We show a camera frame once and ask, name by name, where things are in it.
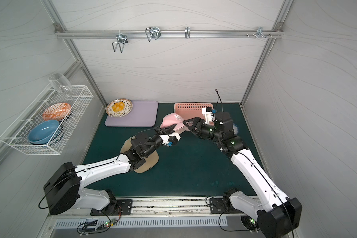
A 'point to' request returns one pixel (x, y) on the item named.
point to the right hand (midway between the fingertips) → (185, 124)
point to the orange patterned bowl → (56, 111)
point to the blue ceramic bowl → (42, 133)
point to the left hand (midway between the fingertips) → (174, 123)
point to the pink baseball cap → (172, 118)
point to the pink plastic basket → (191, 110)
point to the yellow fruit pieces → (118, 106)
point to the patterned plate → (128, 107)
